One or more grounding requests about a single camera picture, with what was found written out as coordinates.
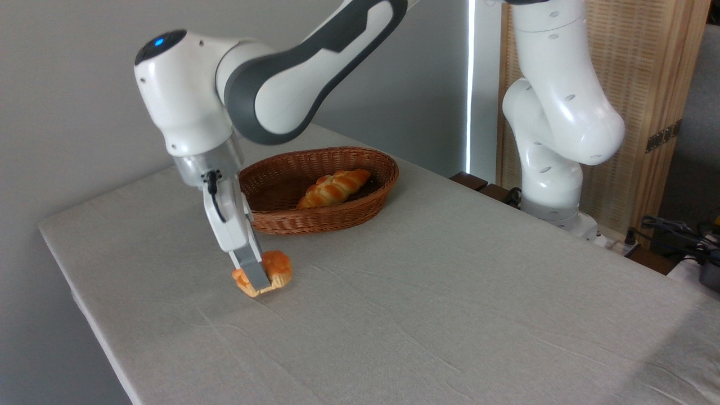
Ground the braided long bread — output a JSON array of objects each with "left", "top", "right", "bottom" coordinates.
[{"left": 296, "top": 168, "right": 372, "bottom": 210}]

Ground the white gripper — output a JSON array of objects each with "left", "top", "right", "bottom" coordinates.
[{"left": 202, "top": 173, "right": 270, "bottom": 288}]

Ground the bundle of black cables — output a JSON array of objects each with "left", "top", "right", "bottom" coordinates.
[{"left": 625, "top": 215, "right": 720, "bottom": 266}]

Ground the white power strip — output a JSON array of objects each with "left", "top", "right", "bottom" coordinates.
[{"left": 595, "top": 233, "right": 643, "bottom": 258}]

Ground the brown wicker basket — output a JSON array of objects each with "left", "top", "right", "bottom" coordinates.
[{"left": 238, "top": 146, "right": 400, "bottom": 236}]

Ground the white door frame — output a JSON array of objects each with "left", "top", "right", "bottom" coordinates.
[{"left": 466, "top": 0, "right": 502, "bottom": 183}]

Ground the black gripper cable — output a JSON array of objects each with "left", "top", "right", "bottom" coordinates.
[{"left": 203, "top": 170, "right": 227, "bottom": 224}]

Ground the dark metal screen hinge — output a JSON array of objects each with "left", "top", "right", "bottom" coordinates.
[{"left": 645, "top": 119, "right": 683, "bottom": 154}]

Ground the round orange bread roll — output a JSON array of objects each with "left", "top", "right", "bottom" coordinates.
[{"left": 231, "top": 250, "right": 294, "bottom": 299}]

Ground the light grey tablecloth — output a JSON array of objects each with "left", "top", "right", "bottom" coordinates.
[{"left": 38, "top": 123, "right": 720, "bottom": 405}]

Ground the dark brown wooden board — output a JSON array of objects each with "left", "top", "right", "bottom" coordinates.
[{"left": 450, "top": 171, "right": 523, "bottom": 210}]

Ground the wooden folding screen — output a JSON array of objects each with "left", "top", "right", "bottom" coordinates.
[{"left": 496, "top": 0, "right": 713, "bottom": 235}]

